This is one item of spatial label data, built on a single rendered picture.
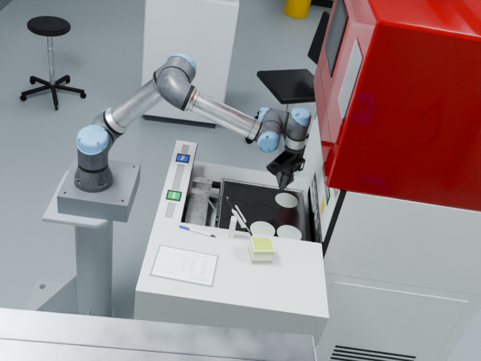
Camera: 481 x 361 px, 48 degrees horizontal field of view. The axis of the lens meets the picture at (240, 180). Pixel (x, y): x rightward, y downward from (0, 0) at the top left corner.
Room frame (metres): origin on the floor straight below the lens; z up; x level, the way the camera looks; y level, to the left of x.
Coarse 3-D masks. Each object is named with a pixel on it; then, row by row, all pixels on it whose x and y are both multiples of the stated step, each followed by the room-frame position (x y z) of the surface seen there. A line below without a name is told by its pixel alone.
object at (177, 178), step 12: (180, 144) 2.02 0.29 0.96; (192, 144) 2.04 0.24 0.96; (192, 156) 1.94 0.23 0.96; (180, 168) 1.84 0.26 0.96; (168, 180) 1.74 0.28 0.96; (180, 180) 1.76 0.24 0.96; (168, 192) 1.67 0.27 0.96; (168, 204) 1.60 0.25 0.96; (180, 204) 1.61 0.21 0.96; (156, 216) 1.52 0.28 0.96; (168, 216) 1.53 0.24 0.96; (180, 216) 1.54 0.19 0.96
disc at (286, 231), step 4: (280, 228) 1.65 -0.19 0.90; (284, 228) 1.66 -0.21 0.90; (288, 228) 1.66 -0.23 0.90; (292, 228) 1.67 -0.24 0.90; (296, 228) 1.67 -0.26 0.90; (280, 232) 1.63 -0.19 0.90; (284, 232) 1.63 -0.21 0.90; (288, 232) 1.64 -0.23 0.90; (292, 232) 1.64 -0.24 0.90; (296, 232) 1.65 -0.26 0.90; (300, 232) 1.65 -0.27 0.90; (280, 236) 1.60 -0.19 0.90; (284, 236) 1.61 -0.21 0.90; (288, 236) 1.61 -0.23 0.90; (292, 236) 1.62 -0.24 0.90; (296, 236) 1.62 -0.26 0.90; (300, 236) 1.63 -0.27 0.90
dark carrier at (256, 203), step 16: (224, 192) 1.81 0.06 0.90; (240, 192) 1.84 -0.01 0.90; (256, 192) 1.86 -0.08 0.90; (272, 192) 1.88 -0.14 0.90; (288, 192) 1.90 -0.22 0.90; (224, 208) 1.71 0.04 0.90; (240, 208) 1.73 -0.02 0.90; (256, 208) 1.75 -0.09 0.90; (272, 208) 1.77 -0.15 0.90; (288, 208) 1.79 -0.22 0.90; (224, 224) 1.61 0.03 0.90; (272, 224) 1.67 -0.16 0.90; (288, 224) 1.69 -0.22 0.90; (304, 240) 1.61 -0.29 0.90
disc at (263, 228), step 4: (252, 224) 1.64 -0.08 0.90; (256, 224) 1.65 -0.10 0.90; (260, 224) 1.65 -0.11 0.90; (264, 224) 1.66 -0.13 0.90; (268, 224) 1.66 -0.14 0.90; (252, 228) 1.62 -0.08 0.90; (256, 228) 1.62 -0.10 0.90; (260, 228) 1.63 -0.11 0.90; (264, 228) 1.63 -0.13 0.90; (268, 228) 1.64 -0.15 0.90; (272, 228) 1.64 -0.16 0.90; (252, 232) 1.60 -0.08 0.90; (256, 232) 1.60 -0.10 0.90; (260, 232) 1.61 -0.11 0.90; (264, 232) 1.61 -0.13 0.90; (268, 232) 1.62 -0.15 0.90; (272, 232) 1.62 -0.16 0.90
